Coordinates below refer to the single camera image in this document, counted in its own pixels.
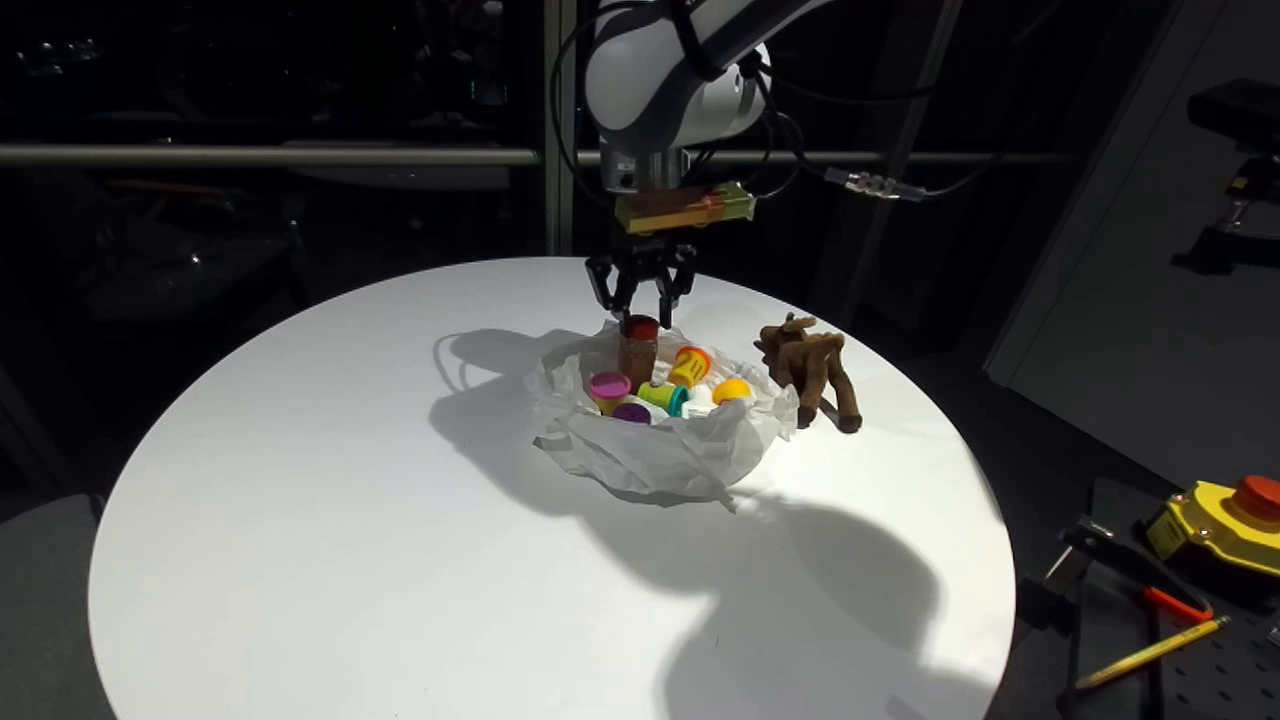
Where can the green teal toy cup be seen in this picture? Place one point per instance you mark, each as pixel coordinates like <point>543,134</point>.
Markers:
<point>660,397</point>

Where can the yellow pencil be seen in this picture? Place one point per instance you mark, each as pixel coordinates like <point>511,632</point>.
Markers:
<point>1144,653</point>

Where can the white plastic bag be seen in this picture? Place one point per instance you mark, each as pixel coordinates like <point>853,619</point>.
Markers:
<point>652,461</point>

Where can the brown plush moose toy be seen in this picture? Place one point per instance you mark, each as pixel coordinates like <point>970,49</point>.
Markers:
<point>806,361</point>

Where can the grey horizontal window rail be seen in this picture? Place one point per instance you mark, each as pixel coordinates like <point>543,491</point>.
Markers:
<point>265,152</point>

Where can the yellow emergency stop button box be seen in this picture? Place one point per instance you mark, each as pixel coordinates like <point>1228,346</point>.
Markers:
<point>1213,521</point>

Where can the purple toy cup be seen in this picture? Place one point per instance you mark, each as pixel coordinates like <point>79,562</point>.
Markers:
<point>631,413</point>

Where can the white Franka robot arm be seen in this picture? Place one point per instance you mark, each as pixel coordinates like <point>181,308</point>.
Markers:
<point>664,82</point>

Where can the grey window frame post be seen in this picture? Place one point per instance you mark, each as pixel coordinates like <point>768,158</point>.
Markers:
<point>558,200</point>

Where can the black clamp mount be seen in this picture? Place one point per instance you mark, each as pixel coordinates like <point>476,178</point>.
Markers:
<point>1246,120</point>

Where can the orange yellow toy cup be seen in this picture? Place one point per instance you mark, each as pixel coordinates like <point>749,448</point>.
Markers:
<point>691,361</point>

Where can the grey slanted panel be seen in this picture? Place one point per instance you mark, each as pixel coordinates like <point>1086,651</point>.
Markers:
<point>1144,333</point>

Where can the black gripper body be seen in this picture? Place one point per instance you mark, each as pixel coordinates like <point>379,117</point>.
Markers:
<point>642,258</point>

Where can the pink lid toy cup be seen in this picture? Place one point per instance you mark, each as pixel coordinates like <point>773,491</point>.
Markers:
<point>608,386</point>

